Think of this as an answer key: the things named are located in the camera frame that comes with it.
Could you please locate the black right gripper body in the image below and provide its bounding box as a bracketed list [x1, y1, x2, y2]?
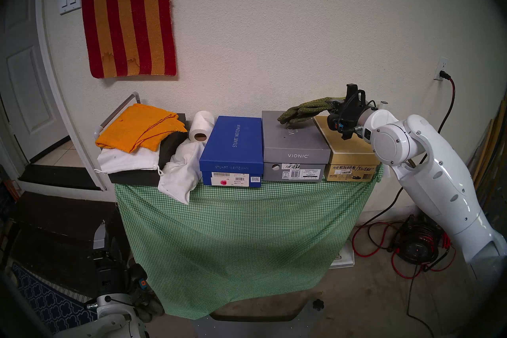
[328, 94, 375, 140]

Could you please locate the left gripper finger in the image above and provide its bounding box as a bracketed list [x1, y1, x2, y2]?
[94, 222, 107, 250]

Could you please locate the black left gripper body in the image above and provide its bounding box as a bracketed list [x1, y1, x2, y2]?
[94, 251, 149, 300]

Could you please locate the green dotted work glove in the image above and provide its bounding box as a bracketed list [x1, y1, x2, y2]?
[277, 97, 345, 126]

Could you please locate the green white gingham cloth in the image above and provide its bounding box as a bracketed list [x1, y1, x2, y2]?
[115, 166, 383, 320]

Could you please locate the tan shoe box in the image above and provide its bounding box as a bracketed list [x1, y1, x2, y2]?
[313, 115, 383, 182]

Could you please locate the grey slip-on shoe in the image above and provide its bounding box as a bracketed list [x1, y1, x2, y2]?
[137, 294, 165, 322]

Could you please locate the grey Vionic shoe box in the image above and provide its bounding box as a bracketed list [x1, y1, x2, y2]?
[261, 111, 332, 182]

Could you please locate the white folded cloth bag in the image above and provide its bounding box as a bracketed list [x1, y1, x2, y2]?
[97, 146, 161, 176]

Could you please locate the white cloth dust bag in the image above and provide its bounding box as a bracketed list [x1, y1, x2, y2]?
[158, 138, 205, 205]

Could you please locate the blue shoe box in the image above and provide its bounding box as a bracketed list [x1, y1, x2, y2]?
[199, 116, 265, 188]

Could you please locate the grey metal shoe rack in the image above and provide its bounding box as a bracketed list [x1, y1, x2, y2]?
[94, 92, 141, 140]

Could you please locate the dark brown floor mat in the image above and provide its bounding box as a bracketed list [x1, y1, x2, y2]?
[0, 191, 119, 298]

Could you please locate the black flat box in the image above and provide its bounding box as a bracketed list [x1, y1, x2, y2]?
[108, 113, 189, 187]

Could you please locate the black stair tread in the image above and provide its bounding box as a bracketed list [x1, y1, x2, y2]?
[19, 164, 102, 191]

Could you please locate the blue patterned rug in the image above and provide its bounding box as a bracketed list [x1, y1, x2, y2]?
[11, 261, 97, 332]

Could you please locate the orange folded towel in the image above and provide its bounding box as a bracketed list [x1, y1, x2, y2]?
[95, 104, 187, 154]

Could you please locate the white toilet paper roll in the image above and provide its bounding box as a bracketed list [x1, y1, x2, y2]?
[189, 111, 215, 143]

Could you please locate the wooden pole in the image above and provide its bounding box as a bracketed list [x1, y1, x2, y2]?
[477, 100, 507, 199]
[473, 119, 496, 183]

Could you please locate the white flat appliance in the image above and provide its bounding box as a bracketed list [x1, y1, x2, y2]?
[331, 240, 355, 269]

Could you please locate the white panel door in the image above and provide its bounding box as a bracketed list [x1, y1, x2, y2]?
[0, 0, 72, 164]

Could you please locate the red yellow striped flag rug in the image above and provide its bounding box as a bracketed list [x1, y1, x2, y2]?
[81, 0, 177, 79]

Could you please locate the red black power cord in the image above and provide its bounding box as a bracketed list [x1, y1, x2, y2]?
[352, 70, 457, 280]

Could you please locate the white wall outlet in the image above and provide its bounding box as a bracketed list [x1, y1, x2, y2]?
[434, 57, 450, 82]

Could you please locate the black red cord reel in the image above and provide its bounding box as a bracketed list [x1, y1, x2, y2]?
[395, 216, 442, 266]

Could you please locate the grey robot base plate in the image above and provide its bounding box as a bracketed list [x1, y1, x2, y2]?
[194, 290, 325, 338]

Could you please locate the thin black floor cable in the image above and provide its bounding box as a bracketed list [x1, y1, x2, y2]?
[406, 265, 436, 338]

